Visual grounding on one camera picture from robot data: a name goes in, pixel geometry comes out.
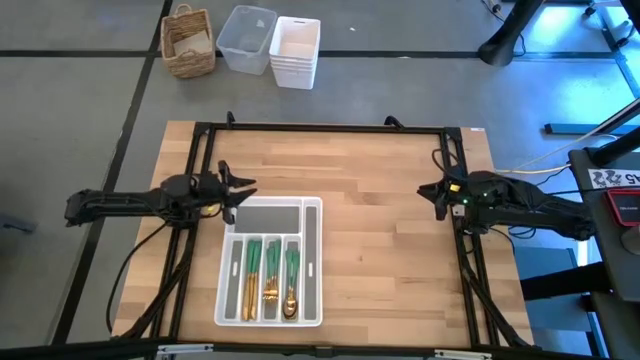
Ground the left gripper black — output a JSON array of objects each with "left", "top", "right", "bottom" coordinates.
[{"left": 191, "top": 159, "right": 260, "bottom": 226}]

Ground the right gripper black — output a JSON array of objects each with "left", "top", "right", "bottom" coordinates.
[{"left": 416, "top": 171, "right": 495, "bottom": 222}]

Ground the white cutlery tray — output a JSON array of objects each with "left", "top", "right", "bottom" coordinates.
[{"left": 213, "top": 195, "right": 324, "bottom": 328}]

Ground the woven wicker basket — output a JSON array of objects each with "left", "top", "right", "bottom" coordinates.
[{"left": 160, "top": 3, "right": 217, "bottom": 80}]

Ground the white plastic storage bin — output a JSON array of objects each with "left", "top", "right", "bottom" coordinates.
[{"left": 268, "top": 15, "right": 322, "bottom": 92}]

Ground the black desk crossbar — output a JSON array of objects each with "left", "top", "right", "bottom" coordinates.
[{"left": 519, "top": 261, "right": 614, "bottom": 302}]

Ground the clear plastic bin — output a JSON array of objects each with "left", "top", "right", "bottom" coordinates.
[{"left": 215, "top": 4, "right": 278, "bottom": 77}]

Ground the beige paper sheet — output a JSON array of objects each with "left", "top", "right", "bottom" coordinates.
[{"left": 172, "top": 29, "right": 211, "bottom": 57}]

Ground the dark blue box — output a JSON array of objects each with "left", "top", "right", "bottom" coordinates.
[{"left": 514, "top": 246, "right": 592, "bottom": 332}]

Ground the black stand leg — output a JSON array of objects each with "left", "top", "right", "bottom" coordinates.
[{"left": 477, "top": 0, "right": 546, "bottom": 69}]

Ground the black desk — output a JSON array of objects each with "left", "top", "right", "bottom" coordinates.
[{"left": 568, "top": 147, "right": 640, "bottom": 360}]

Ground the white printed paper label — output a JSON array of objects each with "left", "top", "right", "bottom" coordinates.
[{"left": 588, "top": 168, "right": 640, "bottom": 191}]

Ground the red and black device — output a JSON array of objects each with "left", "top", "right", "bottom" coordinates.
[{"left": 603, "top": 188, "right": 640, "bottom": 229}]

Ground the grey round object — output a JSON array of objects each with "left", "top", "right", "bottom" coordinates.
[{"left": 621, "top": 224, "right": 640, "bottom": 257}]

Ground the black aluminium crossbar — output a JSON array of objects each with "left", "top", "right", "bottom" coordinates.
[{"left": 0, "top": 338, "right": 640, "bottom": 360}]

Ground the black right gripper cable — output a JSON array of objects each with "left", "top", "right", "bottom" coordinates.
[{"left": 431, "top": 147, "right": 454, "bottom": 179}]

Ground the black aluminium table frame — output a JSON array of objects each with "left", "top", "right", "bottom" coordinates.
[{"left": 112, "top": 119, "right": 534, "bottom": 351}]

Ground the silver frame bracket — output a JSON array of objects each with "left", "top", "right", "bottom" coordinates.
[
  {"left": 156, "top": 343, "right": 215, "bottom": 357},
  {"left": 433, "top": 349, "right": 494, "bottom": 360}
]

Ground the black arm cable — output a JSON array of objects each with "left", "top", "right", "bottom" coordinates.
[{"left": 105, "top": 223, "right": 169, "bottom": 335}]

